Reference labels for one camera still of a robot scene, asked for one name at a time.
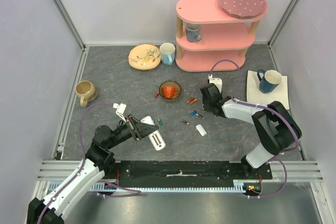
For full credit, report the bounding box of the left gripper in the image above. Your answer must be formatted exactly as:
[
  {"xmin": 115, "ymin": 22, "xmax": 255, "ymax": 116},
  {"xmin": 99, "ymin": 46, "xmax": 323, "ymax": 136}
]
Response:
[{"xmin": 107, "ymin": 114, "xmax": 159, "ymax": 149}]

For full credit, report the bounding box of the white remote control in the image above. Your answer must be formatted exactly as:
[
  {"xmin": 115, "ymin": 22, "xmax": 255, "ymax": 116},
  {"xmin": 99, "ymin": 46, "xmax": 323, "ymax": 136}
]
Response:
[{"xmin": 140, "ymin": 116, "xmax": 166, "ymax": 151}]

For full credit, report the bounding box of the white battery cover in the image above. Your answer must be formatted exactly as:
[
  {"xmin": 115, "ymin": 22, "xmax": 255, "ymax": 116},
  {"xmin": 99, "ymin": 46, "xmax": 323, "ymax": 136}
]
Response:
[{"xmin": 196, "ymin": 124, "xmax": 207, "ymax": 136}]

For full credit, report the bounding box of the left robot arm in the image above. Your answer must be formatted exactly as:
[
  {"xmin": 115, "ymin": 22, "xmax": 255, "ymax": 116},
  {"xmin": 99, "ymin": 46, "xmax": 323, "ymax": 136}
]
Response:
[{"xmin": 26, "ymin": 116, "xmax": 166, "ymax": 223}]

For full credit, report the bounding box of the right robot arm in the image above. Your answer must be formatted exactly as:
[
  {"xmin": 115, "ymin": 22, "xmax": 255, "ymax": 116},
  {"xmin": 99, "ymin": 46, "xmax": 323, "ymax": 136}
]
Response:
[{"xmin": 200, "ymin": 83, "xmax": 302, "ymax": 179}]

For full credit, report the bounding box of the white square plate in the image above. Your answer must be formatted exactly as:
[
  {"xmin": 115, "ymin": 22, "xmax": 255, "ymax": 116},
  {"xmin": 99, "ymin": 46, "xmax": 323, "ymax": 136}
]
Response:
[{"xmin": 246, "ymin": 70, "xmax": 290, "ymax": 110}]

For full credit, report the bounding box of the orange cup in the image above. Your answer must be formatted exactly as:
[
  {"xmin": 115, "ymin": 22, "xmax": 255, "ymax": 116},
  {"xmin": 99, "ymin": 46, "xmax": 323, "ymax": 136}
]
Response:
[{"xmin": 162, "ymin": 86, "xmax": 180, "ymax": 99}]

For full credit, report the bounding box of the dark blue mug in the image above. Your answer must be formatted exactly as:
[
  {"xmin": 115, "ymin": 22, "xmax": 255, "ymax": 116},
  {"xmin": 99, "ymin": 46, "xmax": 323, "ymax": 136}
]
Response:
[{"xmin": 257, "ymin": 69, "xmax": 282, "ymax": 93}]

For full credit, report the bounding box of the pink three-tier shelf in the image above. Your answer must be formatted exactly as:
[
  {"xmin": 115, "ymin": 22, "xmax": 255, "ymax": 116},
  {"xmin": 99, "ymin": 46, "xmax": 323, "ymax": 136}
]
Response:
[{"xmin": 175, "ymin": 0, "xmax": 268, "ymax": 72}]

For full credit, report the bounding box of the light blue mug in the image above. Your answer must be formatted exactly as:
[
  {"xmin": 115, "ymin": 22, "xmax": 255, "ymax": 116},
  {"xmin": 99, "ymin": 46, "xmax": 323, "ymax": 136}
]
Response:
[{"xmin": 160, "ymin": 42, "xmax": 175, "ymax": 65}]

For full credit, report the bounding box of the beige mug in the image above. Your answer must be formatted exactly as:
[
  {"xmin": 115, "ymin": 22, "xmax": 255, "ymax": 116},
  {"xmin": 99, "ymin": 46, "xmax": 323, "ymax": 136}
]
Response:
[{"xmin": 75, "ymin": 80, "xmax": 98, "ymax": 107}]

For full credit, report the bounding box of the yellow floral plate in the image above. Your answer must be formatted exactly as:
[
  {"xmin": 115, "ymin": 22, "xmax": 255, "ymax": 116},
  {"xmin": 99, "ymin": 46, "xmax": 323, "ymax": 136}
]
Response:
[{"xmin": 128, "ymin": 44, "xmax": 161, "ymax": 71}]

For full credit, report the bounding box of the grey mug on shelf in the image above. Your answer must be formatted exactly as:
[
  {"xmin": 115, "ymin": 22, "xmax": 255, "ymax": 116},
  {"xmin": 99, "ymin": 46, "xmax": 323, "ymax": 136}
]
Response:
[{"xmin": 185, "ymin": 23, "xmax": 202, "ymax": 42}]

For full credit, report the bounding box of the pink dotted plate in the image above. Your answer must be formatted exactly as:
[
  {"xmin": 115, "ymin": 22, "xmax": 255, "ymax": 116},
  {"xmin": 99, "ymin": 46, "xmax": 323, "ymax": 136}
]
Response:
[{"xmin": 219, "ymin": 0, "xmax": 267, "ymax": 19}]

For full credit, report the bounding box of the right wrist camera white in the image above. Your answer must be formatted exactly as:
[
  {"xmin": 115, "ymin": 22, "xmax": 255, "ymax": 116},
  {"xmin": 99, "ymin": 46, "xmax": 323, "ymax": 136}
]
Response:
[{"xmin": 208, "ymin": 74, "xmax": 223, "ymax": 93}]

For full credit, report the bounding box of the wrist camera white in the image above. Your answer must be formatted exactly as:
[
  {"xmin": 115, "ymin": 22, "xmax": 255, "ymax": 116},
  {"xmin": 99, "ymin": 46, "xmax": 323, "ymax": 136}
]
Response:
[
  {"xmin": 113, "ymin": 103, "xmax": 127, "ymax": 122},
  {"xmin": 208, "ymin": 74, "xmax": 223, "ymax": 93}
]

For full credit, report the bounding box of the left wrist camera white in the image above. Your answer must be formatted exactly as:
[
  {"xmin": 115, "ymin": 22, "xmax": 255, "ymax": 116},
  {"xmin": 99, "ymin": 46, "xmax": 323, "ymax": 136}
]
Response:
[{"xmin": 113, "ymin": 103, "xmax": 127, "ymax": 122}]

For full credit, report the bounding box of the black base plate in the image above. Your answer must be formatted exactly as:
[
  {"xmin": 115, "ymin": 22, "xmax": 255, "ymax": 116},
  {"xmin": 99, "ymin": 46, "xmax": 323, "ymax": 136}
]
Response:
[{"xmin": 104, "ymin": 161, "xmax": 272, "ymax": 186}]

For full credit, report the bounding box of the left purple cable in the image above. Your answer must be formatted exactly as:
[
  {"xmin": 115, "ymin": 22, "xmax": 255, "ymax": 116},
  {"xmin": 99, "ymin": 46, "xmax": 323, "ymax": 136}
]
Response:
[{"xmin": 36, "ymin": 102, "xmax": 142, "ymax": 224}]

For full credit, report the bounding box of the purple cable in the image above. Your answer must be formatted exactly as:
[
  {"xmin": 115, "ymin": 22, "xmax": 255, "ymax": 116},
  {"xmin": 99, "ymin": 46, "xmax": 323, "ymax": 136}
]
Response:
[
  {"xmin": 209, "ymin": 59, "xmax": 300, "ymax": 199},
  {"xmin": 36, "ymin": 102, "xmax": 142, "ymax": 224}
]

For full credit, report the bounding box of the white cable duct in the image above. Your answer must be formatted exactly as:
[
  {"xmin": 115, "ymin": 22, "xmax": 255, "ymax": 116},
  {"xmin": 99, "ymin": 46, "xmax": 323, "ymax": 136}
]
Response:
[{"xmin": 89, "ymin": 179, "xmax": 263, "ymax": 193}]

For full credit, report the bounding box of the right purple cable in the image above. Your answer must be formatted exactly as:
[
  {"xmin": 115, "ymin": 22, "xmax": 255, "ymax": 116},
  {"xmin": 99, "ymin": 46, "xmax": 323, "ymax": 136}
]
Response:
[{"xmin": 209, "ymin": 59, "xmax": 300, "ymax": 199}]

